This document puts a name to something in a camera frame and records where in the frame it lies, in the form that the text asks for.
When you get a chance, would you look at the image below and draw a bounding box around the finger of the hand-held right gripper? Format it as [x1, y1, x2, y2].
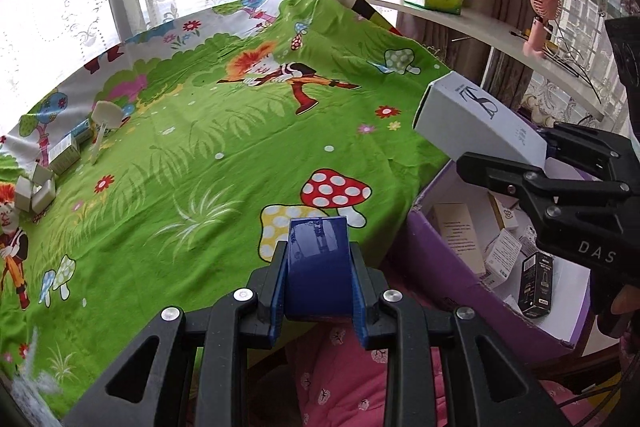
[535, 122, 634, 182]
[456, 150, 634, 233]

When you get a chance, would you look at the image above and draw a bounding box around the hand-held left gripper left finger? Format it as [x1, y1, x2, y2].
[62, 239, 291, 427]

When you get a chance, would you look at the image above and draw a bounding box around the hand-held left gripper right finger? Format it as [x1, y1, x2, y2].
[345, 241, 571, 427]

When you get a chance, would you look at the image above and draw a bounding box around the glossy blue box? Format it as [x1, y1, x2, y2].
[282, 216, 357, 322]

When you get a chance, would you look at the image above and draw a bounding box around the white carton with black print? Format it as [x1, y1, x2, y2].
[413, 72, 550, 172]

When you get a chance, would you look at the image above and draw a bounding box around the purple cardboard box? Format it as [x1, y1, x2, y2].
[395, 107, 623, 353]

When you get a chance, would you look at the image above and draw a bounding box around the person's right hand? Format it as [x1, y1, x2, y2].
[611, 283, 640, 315]

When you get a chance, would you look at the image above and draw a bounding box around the cream carton with gold logo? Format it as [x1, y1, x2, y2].
[487, 192, 521, 230]

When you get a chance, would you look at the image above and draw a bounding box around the black small product box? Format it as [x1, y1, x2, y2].
[517, 252, 555, 319]

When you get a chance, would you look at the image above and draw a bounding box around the pink quilt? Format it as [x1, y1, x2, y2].
[185, 322, 571, 427]

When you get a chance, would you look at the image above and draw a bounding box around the tall cream carton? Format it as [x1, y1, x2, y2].
[432, 203, 487, 278]

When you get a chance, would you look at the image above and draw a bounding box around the white carton with text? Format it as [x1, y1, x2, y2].
[484, 229, 523, 280]

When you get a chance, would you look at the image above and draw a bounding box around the pink handheld fan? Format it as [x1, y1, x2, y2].
[523, 0, 562, 59]

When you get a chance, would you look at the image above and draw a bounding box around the white curved shelf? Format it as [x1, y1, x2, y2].
[365, 0, 608, 120]

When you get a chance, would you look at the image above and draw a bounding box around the green cartoon printed blanket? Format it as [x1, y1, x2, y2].
[0, 0, 453, 418]

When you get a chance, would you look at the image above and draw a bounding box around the cluster of small white cartons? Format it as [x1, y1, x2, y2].
[14, 119, 97, 214]

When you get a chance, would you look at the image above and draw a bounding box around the black wire rack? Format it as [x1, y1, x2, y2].
[542, 19, 603, 105]

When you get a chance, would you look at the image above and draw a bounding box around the white round-headed handle tool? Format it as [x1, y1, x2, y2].
[91, 101, 123, 166]

